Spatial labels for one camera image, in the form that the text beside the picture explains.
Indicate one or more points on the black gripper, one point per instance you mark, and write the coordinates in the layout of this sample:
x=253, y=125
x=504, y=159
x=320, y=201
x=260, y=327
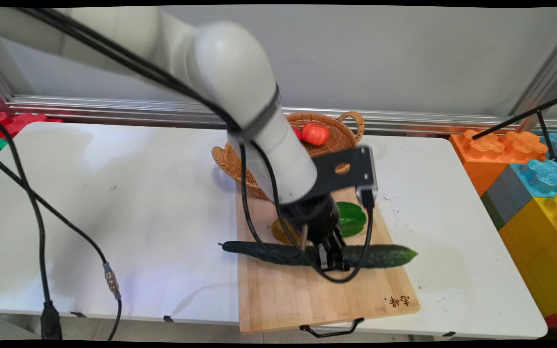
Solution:
x=317, y=217

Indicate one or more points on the long green cucumber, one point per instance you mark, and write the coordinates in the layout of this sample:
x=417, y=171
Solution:
x=380, y=255

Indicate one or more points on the yellow-orange round fruit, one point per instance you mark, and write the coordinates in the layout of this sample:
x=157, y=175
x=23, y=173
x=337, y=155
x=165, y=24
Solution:
x=281, y=232

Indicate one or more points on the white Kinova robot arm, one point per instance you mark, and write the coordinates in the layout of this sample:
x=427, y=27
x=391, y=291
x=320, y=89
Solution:
x=230, y=72

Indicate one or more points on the green bell pepper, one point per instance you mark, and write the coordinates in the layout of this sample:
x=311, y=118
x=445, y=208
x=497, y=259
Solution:
x=353, y=220

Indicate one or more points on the wooden cutting board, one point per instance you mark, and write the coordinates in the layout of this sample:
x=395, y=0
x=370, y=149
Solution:
x=288, y=295

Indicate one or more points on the ribbed orange-red tomato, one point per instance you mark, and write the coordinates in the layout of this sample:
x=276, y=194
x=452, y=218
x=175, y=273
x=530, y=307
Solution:
x=315, y=134

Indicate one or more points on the woven wicker basket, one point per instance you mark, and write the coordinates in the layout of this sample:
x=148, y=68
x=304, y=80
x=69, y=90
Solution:
x=339, y=133

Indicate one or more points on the grey foam building block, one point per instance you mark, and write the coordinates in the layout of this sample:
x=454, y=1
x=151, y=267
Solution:
x=505, y=198

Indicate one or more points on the orange foam building block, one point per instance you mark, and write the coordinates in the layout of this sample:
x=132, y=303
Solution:
x=489, y=154

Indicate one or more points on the blue foam building block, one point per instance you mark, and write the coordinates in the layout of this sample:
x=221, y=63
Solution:
x=547, y=176

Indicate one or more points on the black tripod stand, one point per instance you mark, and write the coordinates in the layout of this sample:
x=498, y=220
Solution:
x=515, y=118

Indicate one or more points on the red foam building block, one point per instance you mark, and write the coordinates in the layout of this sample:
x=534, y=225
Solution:
x=12, y=123

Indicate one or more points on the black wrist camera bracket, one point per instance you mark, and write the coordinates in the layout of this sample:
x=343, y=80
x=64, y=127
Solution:
x=344, y=169

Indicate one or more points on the horizontal aluminium frame rail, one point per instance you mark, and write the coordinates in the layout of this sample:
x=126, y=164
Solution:
x=428, y=121

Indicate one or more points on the slanted aluminium frame post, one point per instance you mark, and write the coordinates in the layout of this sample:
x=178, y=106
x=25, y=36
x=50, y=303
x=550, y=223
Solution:
x=547, y=72

